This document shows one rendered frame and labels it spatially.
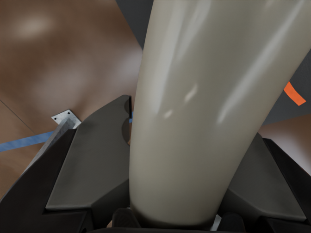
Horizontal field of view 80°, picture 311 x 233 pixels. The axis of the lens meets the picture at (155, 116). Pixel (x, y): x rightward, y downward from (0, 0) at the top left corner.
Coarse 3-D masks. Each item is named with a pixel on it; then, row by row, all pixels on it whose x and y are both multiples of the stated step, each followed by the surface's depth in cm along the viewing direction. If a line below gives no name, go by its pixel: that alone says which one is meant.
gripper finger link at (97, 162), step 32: (128, 96) 12; (96, 128) 9; (128, 128) 10; (64, 160) 7; (96, 160) 7; (128, 160) 7; (64, 192) 6; (96, 192) 6; (128, 192) 7; (96, 224) 6
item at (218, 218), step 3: (129, 207) 62; (216, 216) 51; (219, 216) 50; (216, 219) 50; (219, 219) 50; (216, 222) 50; (219, 222) 50; (213, 225) 51; (216, 225) 51; (213, 228) 52; (216, 228) 52
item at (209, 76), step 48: (192, 0) 3; (240, 0) 2; (288, 0) 2; (144, 48) 4; (192, 48) 3; (240, 48) 3; (288, 48) 3; (144, 96) 4; (192, 96) 3; (240, 96) 3; (144, 144) 4; (192, 144) 3; (240, 144) 4; (144, 192) 5; (192, 192) 4
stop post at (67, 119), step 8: (64, 112) 145; (72, 112) 145; (56, 120) 151; (64, 120) 147; (72, 120) 149; (80, 120) 150; (56, 128) 143; (64, 128) 141; (72, 128) 148; (56, 136) 133; (48, 144) 127; (40, 152) 123; (32, 160) 119
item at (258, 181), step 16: (256, 144) 8; (256, 160) 7; (272, 160) 7; (240, 176) 7; (256, 176) 7; (272, 176) 7; (240, 192) 6; (256, 192) 6; (272, 192) 6; (288, 192) 6; (224, 208) 7; (240, 208) 6; (256, 208) 6; (272, 208) 6; (288, 208) 6
